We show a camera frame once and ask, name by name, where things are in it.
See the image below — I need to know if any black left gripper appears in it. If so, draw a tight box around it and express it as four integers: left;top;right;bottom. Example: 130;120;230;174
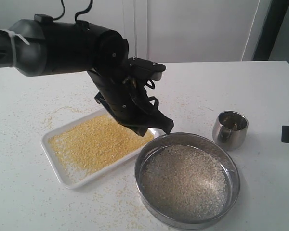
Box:
94;81;174;137

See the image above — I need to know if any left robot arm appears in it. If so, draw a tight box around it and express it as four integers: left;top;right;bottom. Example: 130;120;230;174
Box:
0;14;174;136

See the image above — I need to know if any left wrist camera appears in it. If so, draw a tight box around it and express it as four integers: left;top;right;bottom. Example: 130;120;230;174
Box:
128;57;166;81

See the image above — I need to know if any white zip tie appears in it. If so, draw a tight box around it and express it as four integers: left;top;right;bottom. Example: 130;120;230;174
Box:
3;29;30;67

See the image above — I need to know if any round stainless steel sieve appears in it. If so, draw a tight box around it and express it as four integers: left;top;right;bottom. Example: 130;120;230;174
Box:
134;132;240;229

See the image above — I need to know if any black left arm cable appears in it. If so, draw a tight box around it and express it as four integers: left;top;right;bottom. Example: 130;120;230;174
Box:
35;0;93;25

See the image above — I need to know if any yellow grain mixture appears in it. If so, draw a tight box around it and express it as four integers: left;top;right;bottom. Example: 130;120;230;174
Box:
48;113;155;183

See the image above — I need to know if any stainless steel cup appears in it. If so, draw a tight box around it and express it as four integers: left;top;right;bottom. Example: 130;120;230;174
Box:
212;111;249;151

